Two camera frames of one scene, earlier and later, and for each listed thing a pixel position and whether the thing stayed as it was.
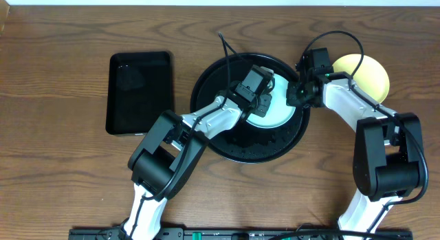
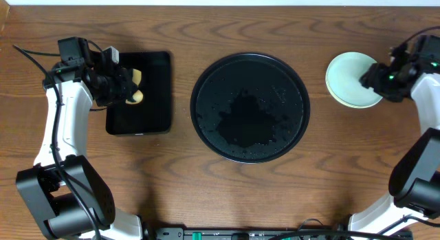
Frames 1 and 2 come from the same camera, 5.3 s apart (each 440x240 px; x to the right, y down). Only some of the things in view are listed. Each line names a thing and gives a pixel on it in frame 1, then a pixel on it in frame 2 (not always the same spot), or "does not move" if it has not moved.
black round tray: (245, 142) does not move
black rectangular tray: (139, 91) does not move
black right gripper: (291, 97) -> (372, 76)
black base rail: (242, 234) does not move
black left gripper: (262, 104) -> (124, 84)
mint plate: (280, 112) -> (342, 80)
